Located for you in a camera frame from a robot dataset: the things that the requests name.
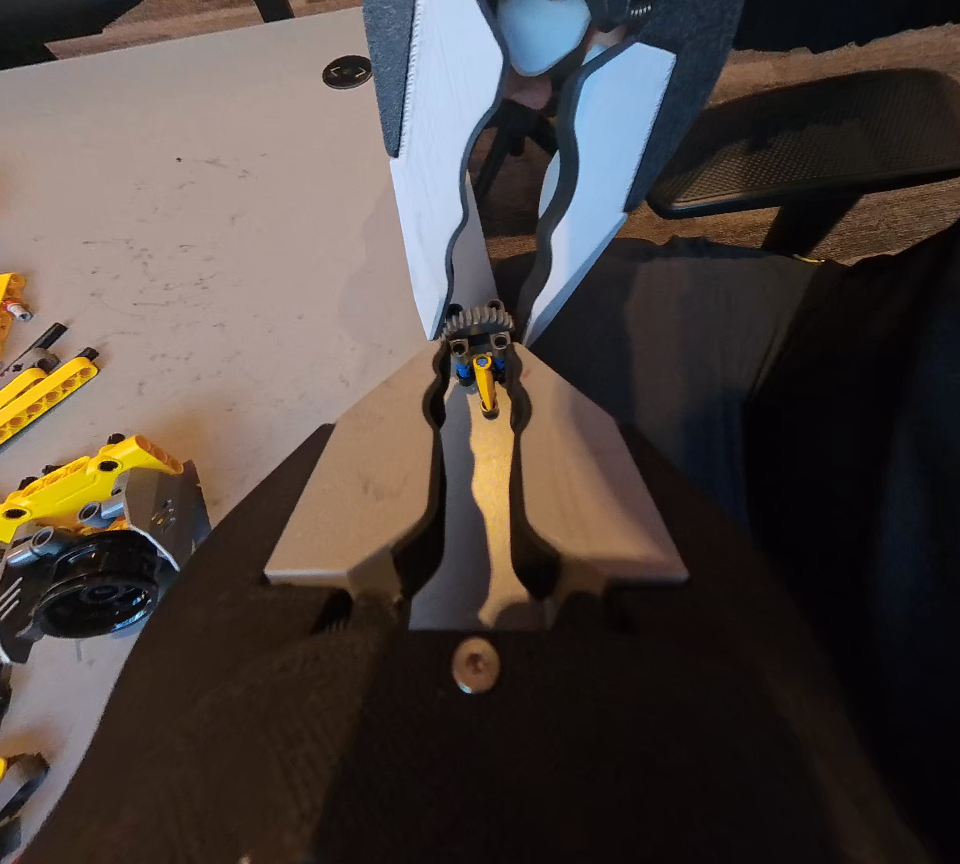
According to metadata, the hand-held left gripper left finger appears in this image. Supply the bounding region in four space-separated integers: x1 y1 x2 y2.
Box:
264 343 451 606

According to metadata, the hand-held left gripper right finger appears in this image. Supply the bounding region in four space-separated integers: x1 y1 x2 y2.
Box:
510 345 691 603

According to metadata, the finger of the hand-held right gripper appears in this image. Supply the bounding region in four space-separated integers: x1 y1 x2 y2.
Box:
521 41 678 346
390 0 504 342

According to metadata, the yellow and blue pin connector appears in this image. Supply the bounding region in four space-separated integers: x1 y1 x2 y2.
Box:
452 353 507 419

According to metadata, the grey toy gear assembly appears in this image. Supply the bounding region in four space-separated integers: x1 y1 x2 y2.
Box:
441 299 516 363

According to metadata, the black round desk grommet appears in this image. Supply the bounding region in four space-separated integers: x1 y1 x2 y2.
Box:
322 56 374 89

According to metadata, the grey desk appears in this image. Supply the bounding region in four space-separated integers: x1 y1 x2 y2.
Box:
0 5 496 864

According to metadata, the person's right hand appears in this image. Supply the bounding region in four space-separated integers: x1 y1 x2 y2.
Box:
504 28 627 111

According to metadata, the person's dark clothed body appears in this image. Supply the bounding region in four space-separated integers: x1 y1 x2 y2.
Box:
491 219 960 864

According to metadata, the black mesh office chair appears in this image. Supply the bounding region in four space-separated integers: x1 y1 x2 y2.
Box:
472 68 960 258

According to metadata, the grey yellow wheel housing assembly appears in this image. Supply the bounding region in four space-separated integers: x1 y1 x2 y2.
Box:
0 434 213 663

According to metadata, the yellow beam with holes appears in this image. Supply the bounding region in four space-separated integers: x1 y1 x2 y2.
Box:
0 348 100 445

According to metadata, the black grey axle piece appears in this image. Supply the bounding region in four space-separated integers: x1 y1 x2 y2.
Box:
0 323 70 378

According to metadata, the small yellow piece with pin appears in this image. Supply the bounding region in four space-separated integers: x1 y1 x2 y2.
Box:
0 272 33 355

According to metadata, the yellow toy vehicle model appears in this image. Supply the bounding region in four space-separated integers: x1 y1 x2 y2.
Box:
0 677 52 835

